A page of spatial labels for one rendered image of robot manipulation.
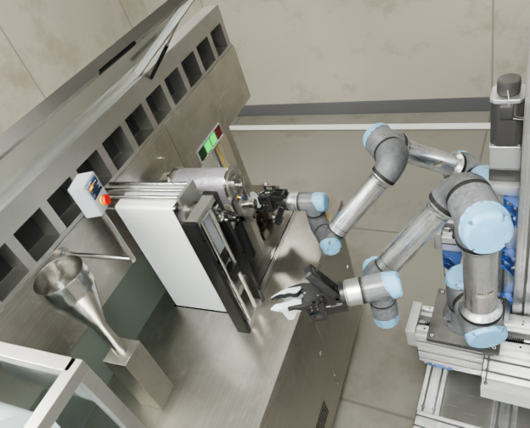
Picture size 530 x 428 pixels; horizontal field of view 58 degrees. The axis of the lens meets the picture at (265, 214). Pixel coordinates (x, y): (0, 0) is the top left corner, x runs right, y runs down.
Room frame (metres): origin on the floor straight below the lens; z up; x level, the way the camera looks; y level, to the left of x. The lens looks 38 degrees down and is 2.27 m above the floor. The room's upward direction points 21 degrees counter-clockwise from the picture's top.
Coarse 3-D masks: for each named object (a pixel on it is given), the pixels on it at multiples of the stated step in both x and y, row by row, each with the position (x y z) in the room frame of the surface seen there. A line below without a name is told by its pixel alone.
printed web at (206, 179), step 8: (184, 168) 1.70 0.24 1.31; (192, 168) 1.68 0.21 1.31; (200, 168) 1.65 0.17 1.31; (208, 168) 1.63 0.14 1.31; (216, 168) 1.61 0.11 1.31; (224, 168) 1.59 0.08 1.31; (176, 176) 1.67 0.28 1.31; (184, 176) 1.65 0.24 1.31; (192, 176) 1.62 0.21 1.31; (200, 176) 1.60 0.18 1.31; (208, 176) 1.58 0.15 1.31; (216, 176) 1.56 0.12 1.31; (200, 184) 1.58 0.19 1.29; (208, 184) 1.56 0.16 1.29; (216, 184) 1.54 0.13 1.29; (200, 192) 1.41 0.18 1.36; (224, 200) 1.52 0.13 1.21; (184, 208) 1.31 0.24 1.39; (176, 216) 1.32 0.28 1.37; (184, 216) 1.30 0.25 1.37
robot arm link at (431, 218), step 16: (464, 176) 0.89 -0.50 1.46; (480, 176) 0.88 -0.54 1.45; (432, 192) 0.95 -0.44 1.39; (448, 192) 0.97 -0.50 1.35; (432, 208) 0.93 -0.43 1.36; (416, 224) 0.94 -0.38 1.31; (432, 224) 0.91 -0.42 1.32; (400, 240) 0.95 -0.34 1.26; (416, 240) 0.92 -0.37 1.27; (384, 256) 0.97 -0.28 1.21; (400, 256) 0.93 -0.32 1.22; (368, 272) 0.99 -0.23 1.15
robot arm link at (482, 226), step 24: (456, 192) 0.86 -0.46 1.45; (480, 192) 0.82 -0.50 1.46; (456, 216) 0.81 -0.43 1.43; (480, 216) 0.75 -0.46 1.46; (504, 216) 0.74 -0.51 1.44; (456, 240) 0.81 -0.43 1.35; (480, 240) 0.74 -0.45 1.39; (504, 240) 0.72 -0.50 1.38; (480, 264) 0.76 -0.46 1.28; (480, 288) 0.76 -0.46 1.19; (456, 312) 0.85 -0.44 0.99; (480, 312) 0.76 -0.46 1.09; (480, 336) 0.74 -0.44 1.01; (504, 336) 0.72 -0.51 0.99
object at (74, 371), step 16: (0, 352) 0.74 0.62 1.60; (16, 352) 0.72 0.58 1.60; (32, 352) 0.70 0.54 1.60; (48, 352) 0.69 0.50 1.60; (48, 368) 0.65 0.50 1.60; (64, 368) 0.63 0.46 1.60; (80, 368) 0.63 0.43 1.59; (64, 384) 0.60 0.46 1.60; (96, 384) 0.63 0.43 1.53; (48, 400) 0.57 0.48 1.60; (64, 400) 0.58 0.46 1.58; (112, 400) 0.63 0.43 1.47; (32, 416) 0.55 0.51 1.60; (48, 416) 0.55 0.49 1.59; (128, 416) 0.63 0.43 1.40
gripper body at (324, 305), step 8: (304, 288) 0.93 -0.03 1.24; (312, 288) 0.92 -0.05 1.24; (304, 296) 0.90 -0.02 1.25; (312, 296) 0.89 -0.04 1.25; (320, 296) 0.88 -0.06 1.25; (328, 296) 0.88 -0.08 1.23; (336, 296) 0.88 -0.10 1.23; (344, 296) 0.86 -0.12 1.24; (320, 304) 0.87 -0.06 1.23; (328, 304) 0.88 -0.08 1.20; (336, 304) 0.87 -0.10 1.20; (344, 304) 0.85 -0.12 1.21; (312, 312) 0.88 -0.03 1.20; (320, 312) 0.87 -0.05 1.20; (328, 312) 0.87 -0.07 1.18; (336, 312) 0.87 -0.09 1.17; (312, 320) 0.87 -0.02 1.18
